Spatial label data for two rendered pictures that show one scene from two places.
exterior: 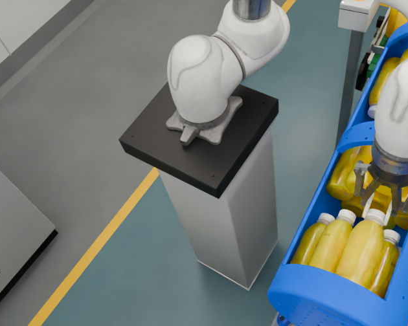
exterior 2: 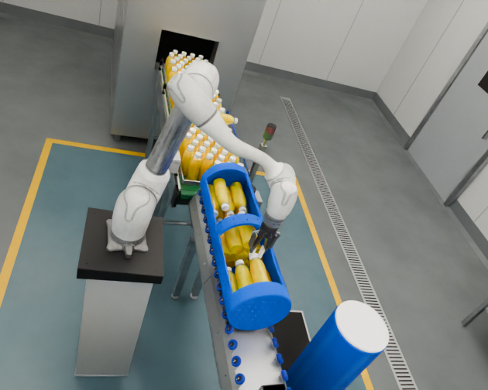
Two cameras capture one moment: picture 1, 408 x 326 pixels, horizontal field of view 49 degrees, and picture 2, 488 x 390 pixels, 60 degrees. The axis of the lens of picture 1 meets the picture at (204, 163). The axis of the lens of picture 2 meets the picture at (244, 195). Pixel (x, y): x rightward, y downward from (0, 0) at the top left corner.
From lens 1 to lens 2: 1.14 m
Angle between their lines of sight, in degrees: 49
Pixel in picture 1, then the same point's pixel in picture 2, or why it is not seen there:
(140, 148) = (98, 268)
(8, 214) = not seen: outside the picture
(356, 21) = (173, 167)
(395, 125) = (283, 206)
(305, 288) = (256, 292)
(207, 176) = (153, 271)
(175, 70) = (132, 209)
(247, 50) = (158, 190)
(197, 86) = (146, 216)
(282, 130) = not seen: hidden behind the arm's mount
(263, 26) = (166, 176)
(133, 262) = not seen: outside the picture
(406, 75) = (285, 187)
